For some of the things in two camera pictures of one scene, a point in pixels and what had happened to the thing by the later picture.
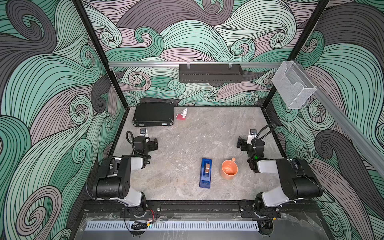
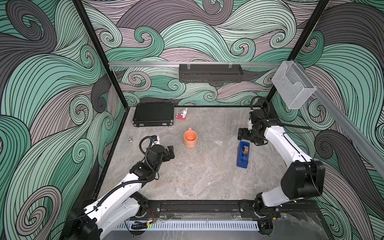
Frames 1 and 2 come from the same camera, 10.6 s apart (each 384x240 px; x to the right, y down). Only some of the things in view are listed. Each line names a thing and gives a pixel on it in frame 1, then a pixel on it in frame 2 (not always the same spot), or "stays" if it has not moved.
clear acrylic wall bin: x=293 y=86 stays
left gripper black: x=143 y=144 -> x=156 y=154
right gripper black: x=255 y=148 -> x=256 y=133
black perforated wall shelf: x=215 y=74 stays
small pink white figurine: x=182 y=116 stays
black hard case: x=156 y=114 stays
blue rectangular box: x=205 y=181 -> x=243 y=154
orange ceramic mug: x=229 y=168 -> x=190 y=138
